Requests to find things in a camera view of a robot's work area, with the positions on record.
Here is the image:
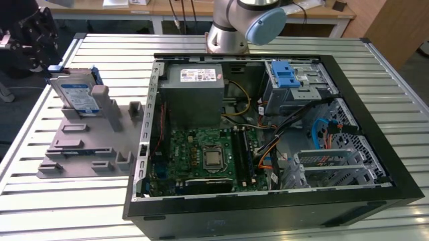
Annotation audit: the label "hard disk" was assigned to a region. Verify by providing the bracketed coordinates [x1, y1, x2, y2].
[44, 64, 103, 116]

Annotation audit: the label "grey stand foot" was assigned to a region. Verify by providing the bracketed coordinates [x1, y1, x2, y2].
[0, 80, 14, 103]

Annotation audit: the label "white box on desk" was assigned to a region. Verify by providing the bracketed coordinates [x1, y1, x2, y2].
[101, 0, 129, 10]

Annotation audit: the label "grey parts rack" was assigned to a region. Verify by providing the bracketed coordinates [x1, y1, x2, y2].
[36, 85, 148, 179]

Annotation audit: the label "wooden desk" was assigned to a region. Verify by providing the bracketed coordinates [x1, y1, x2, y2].
[42, 0, 356, 35]

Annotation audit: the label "grey Dell power supply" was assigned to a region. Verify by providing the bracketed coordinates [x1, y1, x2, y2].
[156, 64, 224, 129]

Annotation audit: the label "green Dell motherboard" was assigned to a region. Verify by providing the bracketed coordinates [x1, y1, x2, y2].
[152, 128, 268, 195]

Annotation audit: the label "CPU socket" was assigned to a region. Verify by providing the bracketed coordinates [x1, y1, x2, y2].
[199, 144, 228, 174]

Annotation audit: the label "silver CPU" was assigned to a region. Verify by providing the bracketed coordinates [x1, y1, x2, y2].
[203, 150, 223, 168]

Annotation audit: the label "blue drive cage latch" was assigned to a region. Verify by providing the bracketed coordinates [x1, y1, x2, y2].
[271, 61, 300, 88]

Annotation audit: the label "silver optical drive cage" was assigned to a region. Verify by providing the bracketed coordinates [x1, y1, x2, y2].
[263, 60, 339, 116]

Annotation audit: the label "black RAM slot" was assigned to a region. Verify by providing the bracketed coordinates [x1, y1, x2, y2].
[231, 128, 251, 186]

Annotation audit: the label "black graphics card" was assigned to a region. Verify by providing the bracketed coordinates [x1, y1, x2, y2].
[181, 177, 234, 195]

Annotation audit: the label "RAM stick with blue label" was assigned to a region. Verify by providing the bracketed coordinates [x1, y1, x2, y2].
[242, 127, 258, 184]

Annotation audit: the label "black open PC case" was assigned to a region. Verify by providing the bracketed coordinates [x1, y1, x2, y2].
[121, 53, 425, 239]

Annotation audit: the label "wooden cabinet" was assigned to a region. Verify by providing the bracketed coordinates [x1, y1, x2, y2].
[343, 0, 429, 71]

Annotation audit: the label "red black twisted wire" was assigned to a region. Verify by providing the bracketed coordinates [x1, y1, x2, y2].
[148, 104, 167, 161]

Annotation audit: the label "yellow power wires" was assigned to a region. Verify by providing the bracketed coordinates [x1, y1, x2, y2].
[223, 80, 252, 117]

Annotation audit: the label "orange red wire bundle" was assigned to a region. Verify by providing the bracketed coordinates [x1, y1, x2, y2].
[258, 145, 280, 174]

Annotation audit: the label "black cable bundle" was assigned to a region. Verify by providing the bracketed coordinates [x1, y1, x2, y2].
[254, 99, 335, 156]

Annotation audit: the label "blue data wire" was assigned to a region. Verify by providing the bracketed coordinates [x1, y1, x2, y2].
[311, 119, 331, 151]

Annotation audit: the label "disk power wire orange black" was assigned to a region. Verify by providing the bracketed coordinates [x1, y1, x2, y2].
[320, 121, 359, 151]

